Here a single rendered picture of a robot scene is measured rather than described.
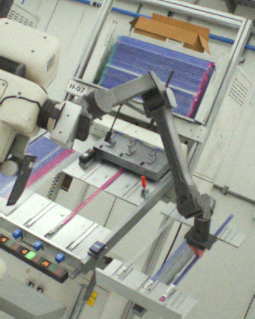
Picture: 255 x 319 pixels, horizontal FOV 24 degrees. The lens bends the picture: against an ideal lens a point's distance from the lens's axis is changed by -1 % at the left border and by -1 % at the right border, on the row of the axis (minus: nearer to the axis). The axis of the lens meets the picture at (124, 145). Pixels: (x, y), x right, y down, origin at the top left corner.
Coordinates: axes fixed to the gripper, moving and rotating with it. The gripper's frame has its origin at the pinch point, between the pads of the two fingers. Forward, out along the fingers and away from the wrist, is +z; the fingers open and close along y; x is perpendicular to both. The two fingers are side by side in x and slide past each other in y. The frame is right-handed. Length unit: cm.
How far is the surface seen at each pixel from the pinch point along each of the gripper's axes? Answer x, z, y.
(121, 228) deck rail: -0.5, 6.9, 34.4
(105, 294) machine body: 9, 38, 36
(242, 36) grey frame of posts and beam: -89, -39, 32
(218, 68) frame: -72, -31, 34
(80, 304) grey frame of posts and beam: 31.2, 18.0, 30.4
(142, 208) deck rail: -14.6, 6.7, 34.3
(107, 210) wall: -120, 143, 135
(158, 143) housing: -47, -1, 48
